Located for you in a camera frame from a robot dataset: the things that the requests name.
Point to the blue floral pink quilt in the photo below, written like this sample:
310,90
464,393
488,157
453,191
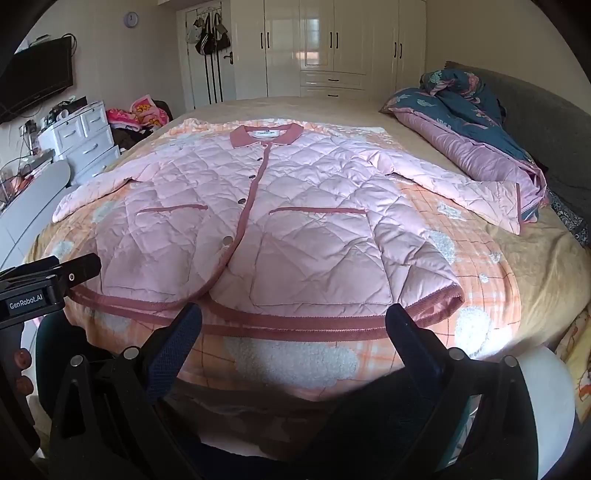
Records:
461,134

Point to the pink yellow printed blanket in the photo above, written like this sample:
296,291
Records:
147,113

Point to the grey headboard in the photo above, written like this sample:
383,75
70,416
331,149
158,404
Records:
545,120

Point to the pink quilted jacket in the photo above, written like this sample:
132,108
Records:
300,207

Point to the white door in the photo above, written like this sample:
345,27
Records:
228,78

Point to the dark clothes pile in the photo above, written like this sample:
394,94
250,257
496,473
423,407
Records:
127,138

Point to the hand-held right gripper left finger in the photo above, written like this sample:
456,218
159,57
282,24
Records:
175,342

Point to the person's left hand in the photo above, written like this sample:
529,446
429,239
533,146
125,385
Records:
22,359

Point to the white wardrobe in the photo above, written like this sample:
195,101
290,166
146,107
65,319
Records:
323,37

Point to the round wall clock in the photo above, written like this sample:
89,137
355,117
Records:
130,18

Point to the white curved furniture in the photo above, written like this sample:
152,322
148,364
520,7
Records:
27,207

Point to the dark patterned pillow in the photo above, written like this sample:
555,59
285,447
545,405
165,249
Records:
570,217

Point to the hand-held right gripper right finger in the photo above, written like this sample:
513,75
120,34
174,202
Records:
415,342

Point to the clutter on drawer chest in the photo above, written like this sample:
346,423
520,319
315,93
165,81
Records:
64,110

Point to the black television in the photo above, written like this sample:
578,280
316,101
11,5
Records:
32,78

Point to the black striped hanging bag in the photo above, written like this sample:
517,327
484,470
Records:
205,40

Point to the orange patterned cloth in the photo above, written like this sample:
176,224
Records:
579,360

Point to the dark hanging bag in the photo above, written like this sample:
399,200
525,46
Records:
222,34

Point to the bed with beige sheet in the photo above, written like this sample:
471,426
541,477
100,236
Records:
323,108

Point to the white round object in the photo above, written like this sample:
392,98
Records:
545,397

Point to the orange checked blanket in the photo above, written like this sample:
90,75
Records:
286,360

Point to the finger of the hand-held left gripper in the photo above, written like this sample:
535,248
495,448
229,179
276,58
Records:
79,270

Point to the white drawer chest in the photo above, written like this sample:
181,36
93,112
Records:
87,147

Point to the white hanging bag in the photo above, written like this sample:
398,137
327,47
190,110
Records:
193,32

